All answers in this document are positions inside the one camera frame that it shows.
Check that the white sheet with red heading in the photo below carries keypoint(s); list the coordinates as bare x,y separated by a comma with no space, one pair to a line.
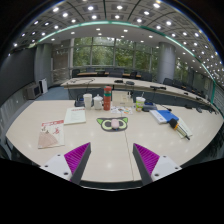
75,116

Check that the white floor appliance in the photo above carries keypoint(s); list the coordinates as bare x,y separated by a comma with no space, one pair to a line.
43,86

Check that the stack of white paper cups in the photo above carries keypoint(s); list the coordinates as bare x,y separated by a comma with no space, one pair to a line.
87,101

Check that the red and white booklet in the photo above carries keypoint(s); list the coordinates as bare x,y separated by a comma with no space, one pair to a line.
51,133

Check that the ceiling lights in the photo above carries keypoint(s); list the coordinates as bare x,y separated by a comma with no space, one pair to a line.
106,35

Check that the pink computer mouse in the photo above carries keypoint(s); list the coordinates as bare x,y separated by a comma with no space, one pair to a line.
115,124

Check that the long curved conference desk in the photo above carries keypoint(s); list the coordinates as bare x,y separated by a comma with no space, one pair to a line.
100,81

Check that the white paper cup with straw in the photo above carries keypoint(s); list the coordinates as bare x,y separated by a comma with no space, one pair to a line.
140,104

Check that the grey box monitor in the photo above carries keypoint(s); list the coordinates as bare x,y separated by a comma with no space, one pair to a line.
33,91

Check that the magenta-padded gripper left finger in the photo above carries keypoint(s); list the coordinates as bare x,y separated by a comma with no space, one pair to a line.
56,165

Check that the dark office chairs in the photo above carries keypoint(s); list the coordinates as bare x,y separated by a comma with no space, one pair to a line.
146,76

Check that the cream cardboard organizer box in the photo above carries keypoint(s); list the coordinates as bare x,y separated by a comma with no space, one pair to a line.
121,99

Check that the white lidded mug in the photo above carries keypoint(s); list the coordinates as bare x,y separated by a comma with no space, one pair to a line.
98,103

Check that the blue and white book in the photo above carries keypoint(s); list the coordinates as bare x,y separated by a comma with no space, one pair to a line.
163,116

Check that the colourful sticker sheet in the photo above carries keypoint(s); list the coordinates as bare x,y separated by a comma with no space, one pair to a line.
126,111

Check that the black conference microphone unit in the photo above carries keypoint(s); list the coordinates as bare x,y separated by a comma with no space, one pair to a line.
78,103
149,108

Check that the red bottle with green band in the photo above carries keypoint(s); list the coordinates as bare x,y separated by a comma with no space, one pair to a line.
107,99

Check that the black handheld microphone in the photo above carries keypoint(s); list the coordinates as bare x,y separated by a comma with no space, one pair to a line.
173,124

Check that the cat-face mouse pad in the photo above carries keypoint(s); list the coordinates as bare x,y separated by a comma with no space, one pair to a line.
104,125

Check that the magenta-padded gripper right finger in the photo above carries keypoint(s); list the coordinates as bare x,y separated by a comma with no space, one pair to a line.
165,165

